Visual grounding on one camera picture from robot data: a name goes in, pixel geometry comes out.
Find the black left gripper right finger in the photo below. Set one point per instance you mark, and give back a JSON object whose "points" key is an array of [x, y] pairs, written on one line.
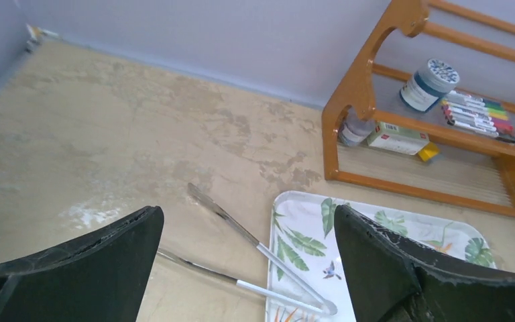
{"points": [[392, 278]]}

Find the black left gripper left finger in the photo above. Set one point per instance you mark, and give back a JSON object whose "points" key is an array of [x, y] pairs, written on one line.
{"points": [[99, 276]]}

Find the metal tongs white grips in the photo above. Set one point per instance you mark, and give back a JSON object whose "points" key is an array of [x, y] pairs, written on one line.
{"points": [[327, 308]]}

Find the leaf pattern serving tray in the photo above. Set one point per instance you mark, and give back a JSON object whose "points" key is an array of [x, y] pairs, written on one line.
{"points": [[303, 237]]}

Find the small yellow object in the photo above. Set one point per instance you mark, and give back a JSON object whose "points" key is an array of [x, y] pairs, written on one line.
{"points": [[429, 152]]}

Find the white green small box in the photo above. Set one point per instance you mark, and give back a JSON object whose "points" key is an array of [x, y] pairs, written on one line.
{"points": [[393, 138]]}

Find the small grey jar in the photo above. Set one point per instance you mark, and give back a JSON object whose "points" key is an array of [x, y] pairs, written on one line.
{"points": [[354, 130]]}

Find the orange wooden shelf rack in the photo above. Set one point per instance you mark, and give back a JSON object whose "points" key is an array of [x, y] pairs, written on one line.
{"points": [[477, 172]]}

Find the set of coloured markers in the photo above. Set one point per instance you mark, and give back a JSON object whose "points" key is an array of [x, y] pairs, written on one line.
{"points": [[479, 115]]}

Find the blue jar patterned lid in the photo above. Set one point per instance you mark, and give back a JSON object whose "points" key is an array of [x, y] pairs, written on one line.
{"points": [[430, 83]]}

